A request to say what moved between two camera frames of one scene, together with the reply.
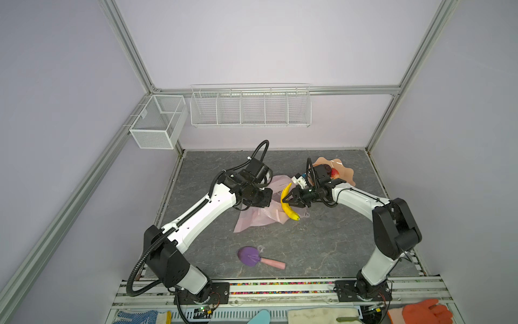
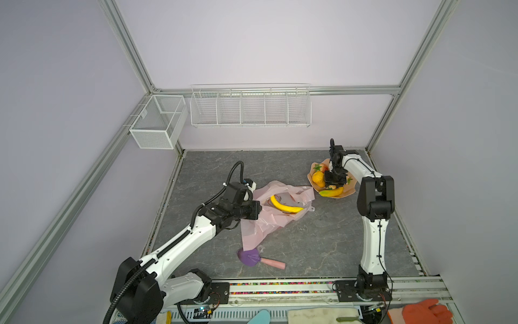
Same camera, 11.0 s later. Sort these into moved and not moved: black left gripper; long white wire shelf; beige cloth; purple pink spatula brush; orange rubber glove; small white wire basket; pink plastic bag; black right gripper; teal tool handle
Moved: black right gripper; black left gripper; pink plastic bag
Not moved: small white wire basket; teal tool handle; purple pink spatula brush; long white wire shelf; orange rubber glove; beige cloth
